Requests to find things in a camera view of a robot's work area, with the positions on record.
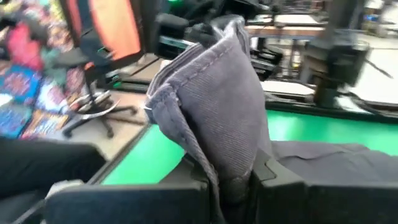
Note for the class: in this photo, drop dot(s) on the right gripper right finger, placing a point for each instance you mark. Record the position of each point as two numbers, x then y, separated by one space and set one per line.
326 205

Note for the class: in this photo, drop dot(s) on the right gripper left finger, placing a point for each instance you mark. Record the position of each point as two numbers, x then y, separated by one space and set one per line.
130 205

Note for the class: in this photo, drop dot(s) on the dark grey garment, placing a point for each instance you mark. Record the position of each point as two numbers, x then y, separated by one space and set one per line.
217 109

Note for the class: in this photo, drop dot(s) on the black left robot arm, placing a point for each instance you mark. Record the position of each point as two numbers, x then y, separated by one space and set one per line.
335 62

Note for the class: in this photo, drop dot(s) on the orange backed office chair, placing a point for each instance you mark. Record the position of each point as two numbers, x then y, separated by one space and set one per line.
115 31

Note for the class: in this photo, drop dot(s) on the wooden background workbench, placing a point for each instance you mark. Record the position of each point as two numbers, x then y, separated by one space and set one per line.
286 30

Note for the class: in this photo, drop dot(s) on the colourful patterned cloth pile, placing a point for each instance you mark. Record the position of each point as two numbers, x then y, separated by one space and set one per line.
21 77

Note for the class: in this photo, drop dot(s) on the silver metal bracket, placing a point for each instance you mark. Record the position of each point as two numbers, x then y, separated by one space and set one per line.
63 186

